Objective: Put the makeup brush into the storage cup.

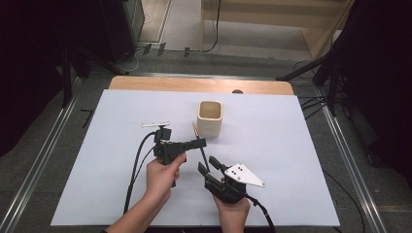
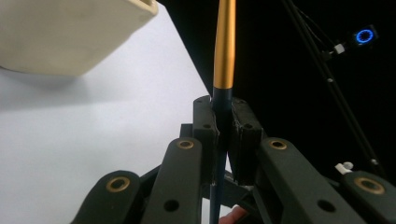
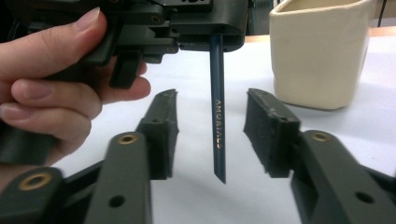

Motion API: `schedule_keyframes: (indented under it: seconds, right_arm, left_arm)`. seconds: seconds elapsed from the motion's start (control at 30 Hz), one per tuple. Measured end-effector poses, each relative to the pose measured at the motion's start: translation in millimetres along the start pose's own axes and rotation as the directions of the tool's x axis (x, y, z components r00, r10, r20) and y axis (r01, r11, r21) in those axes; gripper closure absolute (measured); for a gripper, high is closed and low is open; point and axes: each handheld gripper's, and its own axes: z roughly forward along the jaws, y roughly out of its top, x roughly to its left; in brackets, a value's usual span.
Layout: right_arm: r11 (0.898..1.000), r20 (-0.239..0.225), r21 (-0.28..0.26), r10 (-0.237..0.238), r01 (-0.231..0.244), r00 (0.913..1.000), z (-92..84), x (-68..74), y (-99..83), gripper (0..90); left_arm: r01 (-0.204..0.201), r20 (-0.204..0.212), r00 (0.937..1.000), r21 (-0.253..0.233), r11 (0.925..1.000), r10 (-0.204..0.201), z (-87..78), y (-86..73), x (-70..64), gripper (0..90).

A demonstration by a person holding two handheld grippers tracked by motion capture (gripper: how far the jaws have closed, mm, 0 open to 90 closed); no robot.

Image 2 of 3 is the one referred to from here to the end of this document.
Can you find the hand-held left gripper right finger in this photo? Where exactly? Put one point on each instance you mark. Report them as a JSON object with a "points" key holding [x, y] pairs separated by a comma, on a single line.
{"points": [[246, 140]]}

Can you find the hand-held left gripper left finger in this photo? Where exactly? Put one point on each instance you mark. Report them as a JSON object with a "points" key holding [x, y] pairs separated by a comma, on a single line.
{"points": [[205, 137]]}

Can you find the dark blue and gold pen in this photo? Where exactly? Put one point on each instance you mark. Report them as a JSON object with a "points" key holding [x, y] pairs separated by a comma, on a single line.
{"points": [[224, 46]]}

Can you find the cream square pen holder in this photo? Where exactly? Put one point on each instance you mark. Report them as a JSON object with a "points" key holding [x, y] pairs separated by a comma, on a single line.
{"points": [[68, 34]]}

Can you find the small white plastic connector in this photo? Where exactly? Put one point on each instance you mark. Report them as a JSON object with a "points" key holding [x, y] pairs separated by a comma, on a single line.
{"points": [[344, 168]]}

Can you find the white clamp block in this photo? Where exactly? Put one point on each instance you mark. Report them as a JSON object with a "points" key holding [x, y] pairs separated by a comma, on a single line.
{"points": [[339, 48]]}

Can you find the black camera stand pole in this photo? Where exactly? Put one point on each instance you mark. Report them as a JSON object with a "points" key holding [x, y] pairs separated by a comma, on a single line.
{"points": [[330, 81]]}

